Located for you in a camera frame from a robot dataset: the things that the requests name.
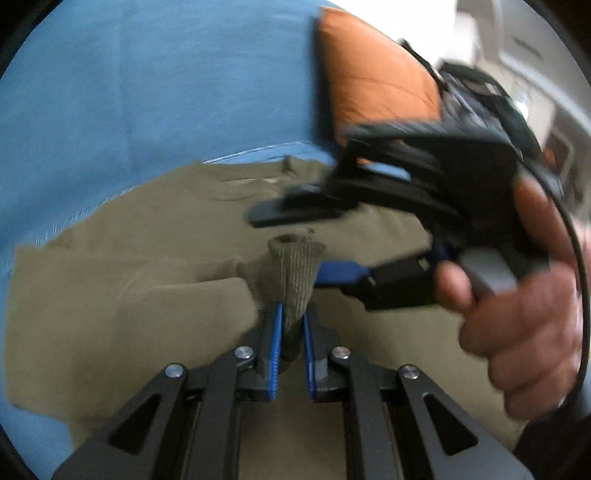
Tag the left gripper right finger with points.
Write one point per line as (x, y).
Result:
(398, 423)

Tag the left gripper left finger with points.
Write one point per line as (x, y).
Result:
(185, 423)

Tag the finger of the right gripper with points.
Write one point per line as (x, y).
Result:
(304, 203)
(406, 282)

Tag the person's right hand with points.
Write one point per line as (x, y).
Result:
(531, 336)

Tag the orange cushion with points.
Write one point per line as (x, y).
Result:
(371, 78)

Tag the blue fabric sofa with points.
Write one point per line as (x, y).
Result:
(112, 115)

